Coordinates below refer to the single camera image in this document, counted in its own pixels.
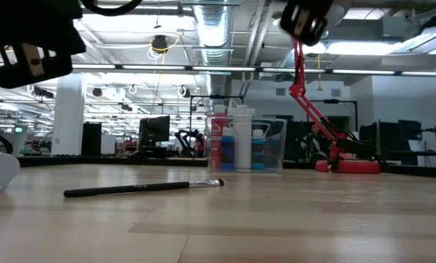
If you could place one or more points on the clear plastic bin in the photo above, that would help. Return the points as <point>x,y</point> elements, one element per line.
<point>276,160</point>

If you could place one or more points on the black background cabinet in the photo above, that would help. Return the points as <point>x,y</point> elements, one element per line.
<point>91,140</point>

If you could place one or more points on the white structural column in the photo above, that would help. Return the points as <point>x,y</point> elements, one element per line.
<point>68,117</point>

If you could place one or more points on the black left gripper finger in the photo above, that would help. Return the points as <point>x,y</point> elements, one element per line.
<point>62,65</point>

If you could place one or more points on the black background robot arm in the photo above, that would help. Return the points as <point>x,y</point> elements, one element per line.
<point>184,137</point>

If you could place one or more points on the black background workstation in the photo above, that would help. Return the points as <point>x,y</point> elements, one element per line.
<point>396,142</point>

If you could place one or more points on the large red paint bottle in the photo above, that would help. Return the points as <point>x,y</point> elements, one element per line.
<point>217,146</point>

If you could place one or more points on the person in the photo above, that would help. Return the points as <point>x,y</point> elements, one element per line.
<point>314,140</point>

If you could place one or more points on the large white paint bottle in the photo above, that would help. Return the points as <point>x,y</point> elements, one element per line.
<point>242,146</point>

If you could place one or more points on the black background monitor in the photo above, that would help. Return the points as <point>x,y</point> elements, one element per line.
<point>155,129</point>

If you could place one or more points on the red desk lamp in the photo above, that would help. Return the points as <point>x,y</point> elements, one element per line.
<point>349,167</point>

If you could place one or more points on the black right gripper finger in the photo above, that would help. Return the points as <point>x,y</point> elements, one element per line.
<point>323,9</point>

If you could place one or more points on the black aluminium table frame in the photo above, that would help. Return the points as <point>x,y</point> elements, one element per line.
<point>93,160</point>

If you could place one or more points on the small navy paint bottle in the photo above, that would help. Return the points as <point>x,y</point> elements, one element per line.
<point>228,153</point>

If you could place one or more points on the small blue paint bottle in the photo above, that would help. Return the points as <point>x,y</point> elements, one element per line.
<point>258,153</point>

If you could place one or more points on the silver ventilation duct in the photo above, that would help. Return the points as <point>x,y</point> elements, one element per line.
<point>214,29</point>

